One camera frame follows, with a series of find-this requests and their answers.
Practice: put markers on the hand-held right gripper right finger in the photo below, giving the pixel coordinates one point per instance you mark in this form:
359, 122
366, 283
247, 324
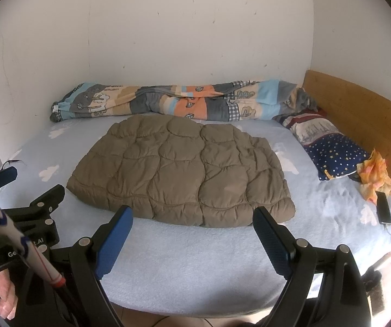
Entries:
273, 242

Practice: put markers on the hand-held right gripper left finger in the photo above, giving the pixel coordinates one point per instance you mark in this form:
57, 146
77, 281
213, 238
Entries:
113, 242

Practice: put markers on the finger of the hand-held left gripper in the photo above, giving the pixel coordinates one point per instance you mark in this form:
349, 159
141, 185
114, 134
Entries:
51, 196
3, 177

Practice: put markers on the olive quilted hooded jacket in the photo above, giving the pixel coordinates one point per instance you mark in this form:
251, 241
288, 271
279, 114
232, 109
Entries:
182, 170

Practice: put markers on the person's left hand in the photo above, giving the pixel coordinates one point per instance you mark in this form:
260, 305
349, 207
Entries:
6, 293

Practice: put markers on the light blue bed sheet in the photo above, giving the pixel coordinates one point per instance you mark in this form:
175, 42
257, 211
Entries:
199, 262

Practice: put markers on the star patterned pillow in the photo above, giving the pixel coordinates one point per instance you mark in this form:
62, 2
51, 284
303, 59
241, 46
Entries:
335, 150

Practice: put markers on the black smartphone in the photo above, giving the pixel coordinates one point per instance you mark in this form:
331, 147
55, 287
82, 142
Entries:
383, 207

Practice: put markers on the orange crumpled cloth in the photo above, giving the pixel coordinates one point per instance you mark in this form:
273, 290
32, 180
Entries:
376, 173

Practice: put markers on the rolled patterned quilt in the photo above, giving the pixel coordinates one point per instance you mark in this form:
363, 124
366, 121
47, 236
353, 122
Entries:
154, 102

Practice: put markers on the wooden headboard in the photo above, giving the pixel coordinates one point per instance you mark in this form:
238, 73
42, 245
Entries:
362, 115

